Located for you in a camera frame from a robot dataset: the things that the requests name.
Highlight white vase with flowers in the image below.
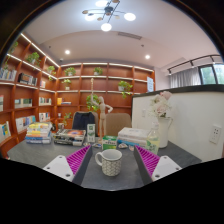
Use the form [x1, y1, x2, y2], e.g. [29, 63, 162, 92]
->
[148, 90, 174, 149]

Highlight black track light rail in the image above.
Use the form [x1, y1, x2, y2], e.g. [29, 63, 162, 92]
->
[167, 54, 223, 75]

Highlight white patterned mug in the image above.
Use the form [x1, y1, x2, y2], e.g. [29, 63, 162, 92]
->
[94, 148, 123, 177]

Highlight tan chair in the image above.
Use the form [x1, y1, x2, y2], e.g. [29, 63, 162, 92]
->
[104, 112, 133, 137]

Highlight grey window curtain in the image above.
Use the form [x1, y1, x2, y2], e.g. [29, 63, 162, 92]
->
[169, 67, 202, 88]

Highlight wooden artist mannequin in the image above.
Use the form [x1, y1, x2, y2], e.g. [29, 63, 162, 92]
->
[89, 77, 114, 145]

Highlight multi-bulb ceiling lamp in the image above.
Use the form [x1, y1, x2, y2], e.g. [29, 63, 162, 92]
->
[81, 0, 137, 33]

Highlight clear drink bottle green label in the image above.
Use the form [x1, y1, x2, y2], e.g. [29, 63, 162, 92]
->
[145, 120, 161, 156]

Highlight window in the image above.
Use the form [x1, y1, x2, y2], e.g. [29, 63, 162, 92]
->
[198, 63, 224, 85]

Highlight dark office chair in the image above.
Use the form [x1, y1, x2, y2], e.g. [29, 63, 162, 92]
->
[71, 110, 98, 136]

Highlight tall green white carton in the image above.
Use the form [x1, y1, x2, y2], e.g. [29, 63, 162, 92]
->
[86, 123, 97, 144]

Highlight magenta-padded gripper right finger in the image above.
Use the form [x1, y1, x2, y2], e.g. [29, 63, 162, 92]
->
[133, 145, 183, 186]

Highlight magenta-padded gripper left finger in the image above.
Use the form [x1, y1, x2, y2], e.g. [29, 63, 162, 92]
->
[42, 144, 94, 186]

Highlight wooden shelf unit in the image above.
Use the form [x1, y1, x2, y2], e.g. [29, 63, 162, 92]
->
[0, 32, 156, 158]

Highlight ceiling air vent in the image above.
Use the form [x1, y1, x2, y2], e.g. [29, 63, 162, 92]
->
[117, 31, 143, 41]

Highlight stack of colourful books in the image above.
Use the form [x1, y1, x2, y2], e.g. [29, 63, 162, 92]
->
[24, 121, 54, 145]

